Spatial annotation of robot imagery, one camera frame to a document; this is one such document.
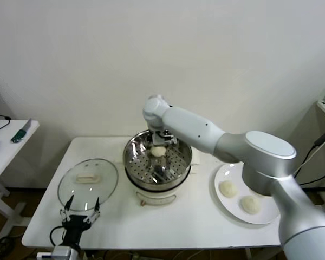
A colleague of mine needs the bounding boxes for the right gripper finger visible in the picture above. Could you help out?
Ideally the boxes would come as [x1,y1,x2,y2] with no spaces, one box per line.
[164,129,179,162]
[147,132,154,158]

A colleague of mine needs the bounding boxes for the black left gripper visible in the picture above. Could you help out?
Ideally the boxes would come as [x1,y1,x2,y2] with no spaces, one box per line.
[59,194,101,246]

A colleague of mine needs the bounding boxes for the glass lid with beige handle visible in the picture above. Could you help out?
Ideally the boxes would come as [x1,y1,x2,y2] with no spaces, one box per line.
[57,158,119,212]

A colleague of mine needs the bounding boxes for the stainless steel steamer basket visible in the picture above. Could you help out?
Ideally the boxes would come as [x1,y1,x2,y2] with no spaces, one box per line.
[123,129,193,190]

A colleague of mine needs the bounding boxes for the white electric cooker base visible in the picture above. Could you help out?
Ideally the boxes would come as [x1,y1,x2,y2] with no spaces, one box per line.
[115,147,201,208]

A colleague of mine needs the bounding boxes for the white round plate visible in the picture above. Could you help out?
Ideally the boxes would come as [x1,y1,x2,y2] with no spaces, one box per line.
[213,162,281,225]

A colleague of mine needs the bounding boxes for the white side table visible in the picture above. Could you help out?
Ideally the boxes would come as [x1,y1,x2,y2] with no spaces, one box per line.
[0,120,41,236]

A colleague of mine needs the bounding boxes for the black power adapter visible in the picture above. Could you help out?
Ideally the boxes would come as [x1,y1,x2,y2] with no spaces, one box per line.
[314,129,325,147]

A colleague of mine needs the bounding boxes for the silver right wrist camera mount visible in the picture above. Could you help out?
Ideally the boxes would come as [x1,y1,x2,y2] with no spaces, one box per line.
[152,132,166,148]

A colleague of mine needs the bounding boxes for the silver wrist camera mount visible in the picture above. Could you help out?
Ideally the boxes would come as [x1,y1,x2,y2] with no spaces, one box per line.
[152,132,166,148]
[36,245,79,260]

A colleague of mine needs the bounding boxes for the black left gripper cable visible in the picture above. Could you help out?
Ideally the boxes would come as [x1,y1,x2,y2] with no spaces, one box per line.
[50,226,68,247]

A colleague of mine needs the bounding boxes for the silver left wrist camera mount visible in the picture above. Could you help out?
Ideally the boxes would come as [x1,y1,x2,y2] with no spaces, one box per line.
[36,245,79,260]

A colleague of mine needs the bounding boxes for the black floor cables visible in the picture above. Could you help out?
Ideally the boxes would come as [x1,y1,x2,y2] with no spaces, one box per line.
[0,235,17,260]

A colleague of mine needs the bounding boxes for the green handled knife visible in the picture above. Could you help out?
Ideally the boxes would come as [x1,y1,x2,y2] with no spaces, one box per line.
[11,119,33,144]

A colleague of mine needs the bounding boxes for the thin black cable loop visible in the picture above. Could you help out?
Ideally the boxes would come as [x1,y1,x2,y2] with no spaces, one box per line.
[0,115,12,132]

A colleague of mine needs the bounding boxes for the black wall cable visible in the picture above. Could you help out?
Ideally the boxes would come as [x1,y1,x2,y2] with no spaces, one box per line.
[294,145,325,187]

